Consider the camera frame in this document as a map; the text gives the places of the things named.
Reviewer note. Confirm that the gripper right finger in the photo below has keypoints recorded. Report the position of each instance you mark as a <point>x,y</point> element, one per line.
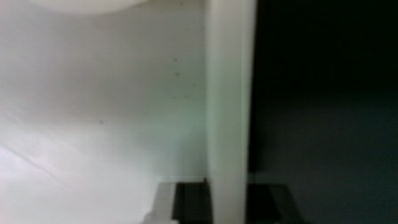
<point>273,208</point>

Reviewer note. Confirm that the white square tabletop part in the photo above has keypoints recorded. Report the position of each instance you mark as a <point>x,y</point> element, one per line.
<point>125,81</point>

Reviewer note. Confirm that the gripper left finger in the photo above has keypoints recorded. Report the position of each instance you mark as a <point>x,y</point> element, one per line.
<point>182,206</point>

